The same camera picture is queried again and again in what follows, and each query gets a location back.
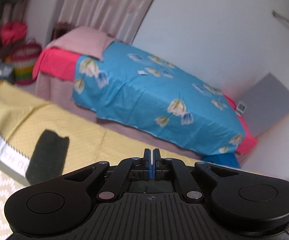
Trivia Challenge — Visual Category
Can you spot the dark green knit sweater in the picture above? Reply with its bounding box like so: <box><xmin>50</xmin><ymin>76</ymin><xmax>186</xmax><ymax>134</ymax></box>
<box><xmin>25</xmin><ymin>129</ymin><xmax>70</xmax><ymax>185</ymax></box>

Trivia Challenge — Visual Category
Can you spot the blue floral bed sheet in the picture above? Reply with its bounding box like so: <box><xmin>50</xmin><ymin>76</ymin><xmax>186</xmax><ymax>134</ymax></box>
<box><xmin>72</xmin><ymin>42</ymin><xmax>245</xmax><ymax>155</ymax></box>

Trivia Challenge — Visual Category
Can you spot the small white box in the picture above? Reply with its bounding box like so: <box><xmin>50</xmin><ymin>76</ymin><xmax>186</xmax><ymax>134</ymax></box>
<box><xmin>236</xmin><ymin>101</ymin><xmax>247</xmax><ymax>114</ymax></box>

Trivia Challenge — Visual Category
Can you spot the red bed sheet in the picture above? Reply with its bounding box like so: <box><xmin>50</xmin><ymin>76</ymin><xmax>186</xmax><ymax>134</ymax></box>
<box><xmin>32</xmin><ymin>48</ymin><xmax>80</xmax><ymax>81</ymax></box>

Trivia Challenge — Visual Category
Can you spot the pink blanket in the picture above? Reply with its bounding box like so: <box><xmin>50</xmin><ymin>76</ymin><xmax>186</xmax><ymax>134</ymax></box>
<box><xmin>47</xmin><ymin>27</ymin><xmax>115</xmax><ymax>61</ymax></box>

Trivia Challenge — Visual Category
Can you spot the yellow quilted bedspread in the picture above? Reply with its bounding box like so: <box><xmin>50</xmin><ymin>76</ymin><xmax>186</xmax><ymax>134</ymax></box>
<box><xmin>0</xmin><ymin>80</ymin><xmax>202</xmax><ymax>240</ymax></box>

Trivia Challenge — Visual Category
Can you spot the pink floral curtain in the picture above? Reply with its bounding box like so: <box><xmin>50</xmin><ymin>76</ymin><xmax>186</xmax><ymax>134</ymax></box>
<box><xmin>55</xmin><ymin>0</ymin><xmax>154</xmax><ymax>44</ymax></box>

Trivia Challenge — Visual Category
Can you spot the striped woven basket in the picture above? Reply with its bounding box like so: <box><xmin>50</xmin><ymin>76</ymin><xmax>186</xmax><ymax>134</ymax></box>
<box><xmin>10</xmin><ymin>37</ymin><xmax>42</xmax><ymax>86</ymax></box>

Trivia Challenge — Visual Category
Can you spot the red bag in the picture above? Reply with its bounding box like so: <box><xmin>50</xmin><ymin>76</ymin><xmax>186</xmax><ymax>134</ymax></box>
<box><xmin>0</xmin><ymin>22</ymin><xmax>27</xmax><ymax>46</ymax></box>

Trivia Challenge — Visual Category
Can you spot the grey board against wall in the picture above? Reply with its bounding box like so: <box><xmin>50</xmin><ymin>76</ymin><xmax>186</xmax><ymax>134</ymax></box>
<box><xmin>237</xmin><ymin>73</ymin><xmax>289</xmax><ymax>137</ymax></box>

